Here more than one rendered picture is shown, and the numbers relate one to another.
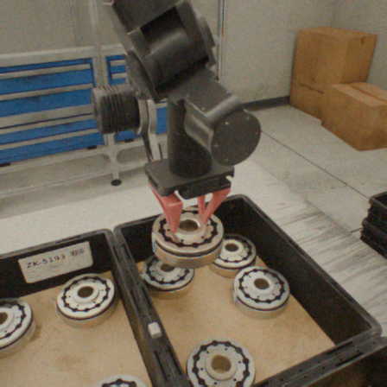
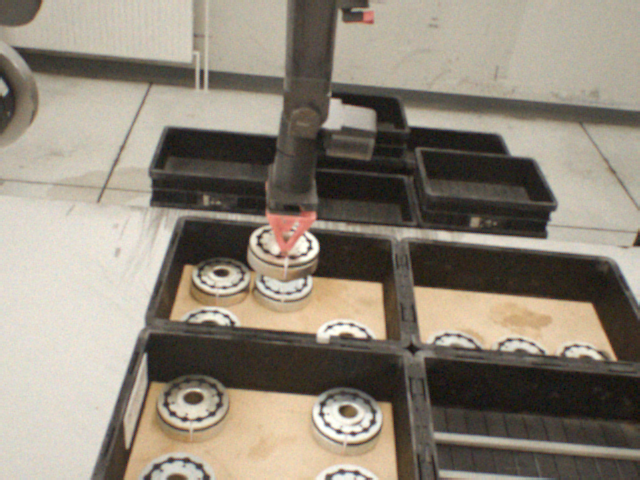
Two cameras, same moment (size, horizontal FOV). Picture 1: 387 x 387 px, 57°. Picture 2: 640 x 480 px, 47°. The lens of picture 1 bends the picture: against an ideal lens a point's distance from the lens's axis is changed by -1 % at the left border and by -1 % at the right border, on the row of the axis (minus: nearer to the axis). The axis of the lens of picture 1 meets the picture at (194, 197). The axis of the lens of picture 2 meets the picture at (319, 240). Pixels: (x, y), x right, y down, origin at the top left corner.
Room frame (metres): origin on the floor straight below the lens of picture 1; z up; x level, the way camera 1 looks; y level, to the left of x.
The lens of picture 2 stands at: (0.04, 0.83, 1.67)
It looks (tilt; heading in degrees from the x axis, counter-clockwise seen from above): 34 degrees down; 291
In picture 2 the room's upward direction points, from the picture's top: 7 degrees clockwise
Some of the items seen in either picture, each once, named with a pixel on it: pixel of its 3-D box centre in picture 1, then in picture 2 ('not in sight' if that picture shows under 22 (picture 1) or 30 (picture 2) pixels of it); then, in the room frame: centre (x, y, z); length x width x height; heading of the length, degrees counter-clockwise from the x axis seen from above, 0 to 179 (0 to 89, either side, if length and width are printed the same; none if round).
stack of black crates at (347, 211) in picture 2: not in sight; (343, 238); (0.70, -1.07, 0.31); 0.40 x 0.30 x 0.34; 26
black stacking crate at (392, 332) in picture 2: (225, 295); (281, 304); (0.44, -0.05, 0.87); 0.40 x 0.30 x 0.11; 24
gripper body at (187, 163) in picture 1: (190, 153); (294, 171); (0.41, 0.01, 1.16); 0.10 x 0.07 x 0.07; 119
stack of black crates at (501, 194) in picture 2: not in sight; (468, 234); (0.33, -1.25, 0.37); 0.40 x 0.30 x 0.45; 26
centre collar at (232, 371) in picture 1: (220, 364); (347, 338); (0.31, -0.04, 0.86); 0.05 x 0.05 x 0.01
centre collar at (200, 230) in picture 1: (188, 226); (284, 241); (0.41, 0.01, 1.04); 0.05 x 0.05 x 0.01
